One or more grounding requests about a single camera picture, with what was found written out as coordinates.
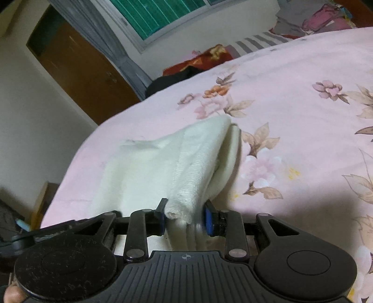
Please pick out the black cloth item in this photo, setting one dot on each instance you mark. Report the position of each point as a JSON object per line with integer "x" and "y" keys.
{"x": 164, "y": 82}

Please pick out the pink floral bed sheet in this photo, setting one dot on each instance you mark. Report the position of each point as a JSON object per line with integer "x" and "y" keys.
{"x": 304, "y": 111}

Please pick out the person's hand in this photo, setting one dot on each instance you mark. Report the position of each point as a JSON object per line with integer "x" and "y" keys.
{"x": 12, "y": 294}

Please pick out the window with green glass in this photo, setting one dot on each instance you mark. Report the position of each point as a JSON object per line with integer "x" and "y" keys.
{"x": 144, "y": 24}

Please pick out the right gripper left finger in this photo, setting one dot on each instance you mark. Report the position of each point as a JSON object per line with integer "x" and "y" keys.
{"x": 143, "y": 224}

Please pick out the stack of folded clothes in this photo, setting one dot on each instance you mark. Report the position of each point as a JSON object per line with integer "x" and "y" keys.
{"x": 299, "y": 18}

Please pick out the grey striped pillow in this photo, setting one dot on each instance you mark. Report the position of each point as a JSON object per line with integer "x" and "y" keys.
{"x": 254, "y": 43}

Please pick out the brown wooden door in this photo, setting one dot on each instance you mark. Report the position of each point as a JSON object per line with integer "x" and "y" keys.
{"x": 87, "y": 77}

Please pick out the pale green long-sleeve shirt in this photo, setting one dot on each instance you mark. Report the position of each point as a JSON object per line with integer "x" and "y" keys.
{"x": 187, "y": 168}

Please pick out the grey left curtain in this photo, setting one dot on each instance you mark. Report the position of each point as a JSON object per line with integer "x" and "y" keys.
{"x": 85, "y": 18}

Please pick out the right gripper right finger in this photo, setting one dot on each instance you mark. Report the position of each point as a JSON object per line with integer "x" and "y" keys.
{"x": 229, "y": 225}

